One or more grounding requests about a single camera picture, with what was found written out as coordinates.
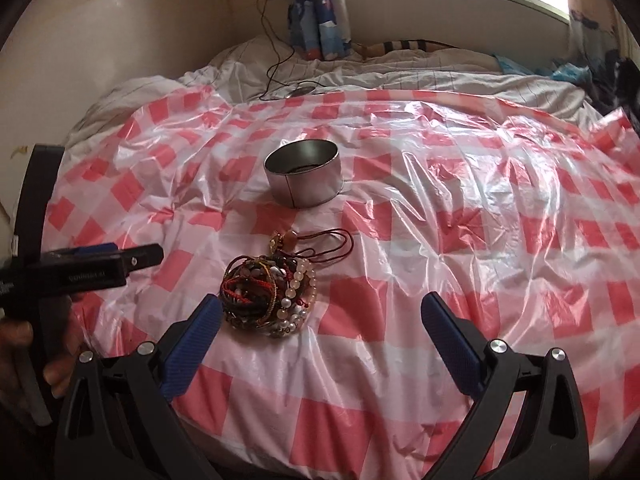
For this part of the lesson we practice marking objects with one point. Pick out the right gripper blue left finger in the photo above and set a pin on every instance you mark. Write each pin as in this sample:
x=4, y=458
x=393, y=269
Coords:
x=184, y=347

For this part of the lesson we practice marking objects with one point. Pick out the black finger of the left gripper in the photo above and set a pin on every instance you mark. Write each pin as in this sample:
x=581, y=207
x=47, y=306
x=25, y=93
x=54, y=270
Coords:
x=102, y=262

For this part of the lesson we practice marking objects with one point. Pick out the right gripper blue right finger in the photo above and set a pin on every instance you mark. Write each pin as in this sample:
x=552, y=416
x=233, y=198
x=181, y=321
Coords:
x=458, y=342

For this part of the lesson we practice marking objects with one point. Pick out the person's left hand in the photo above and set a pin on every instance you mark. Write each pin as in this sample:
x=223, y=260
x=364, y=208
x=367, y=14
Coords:
x=16, y=340

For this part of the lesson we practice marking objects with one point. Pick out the red white checkered plastic sheet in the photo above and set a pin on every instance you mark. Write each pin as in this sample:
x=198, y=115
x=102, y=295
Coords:
x=525, y=224

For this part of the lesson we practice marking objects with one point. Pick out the round silver metal tin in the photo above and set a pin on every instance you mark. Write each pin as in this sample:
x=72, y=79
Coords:
x=305, y=173

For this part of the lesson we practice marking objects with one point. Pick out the white striped bed quilt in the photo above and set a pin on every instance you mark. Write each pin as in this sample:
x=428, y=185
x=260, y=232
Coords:
x=258, y=69

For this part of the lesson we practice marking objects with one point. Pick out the round grey charger puck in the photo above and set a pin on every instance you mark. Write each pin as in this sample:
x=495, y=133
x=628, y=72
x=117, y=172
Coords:
x=301, y=91

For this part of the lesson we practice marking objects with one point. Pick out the light blue plastic bag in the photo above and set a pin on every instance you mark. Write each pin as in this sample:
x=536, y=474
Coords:
x=567, y=72

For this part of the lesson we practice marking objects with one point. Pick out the striped pillow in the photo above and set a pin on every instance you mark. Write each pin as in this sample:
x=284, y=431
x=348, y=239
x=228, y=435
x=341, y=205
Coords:
x=383, y=48

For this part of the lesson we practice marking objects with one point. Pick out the blue cartoon curtain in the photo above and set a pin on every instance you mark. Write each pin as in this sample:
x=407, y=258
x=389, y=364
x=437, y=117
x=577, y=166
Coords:
x=598, y=36
x=319, y=29

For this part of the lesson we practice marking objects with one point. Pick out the right blue cartoon curtain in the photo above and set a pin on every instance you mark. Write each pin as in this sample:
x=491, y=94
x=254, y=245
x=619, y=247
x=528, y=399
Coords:
x=598, y=36

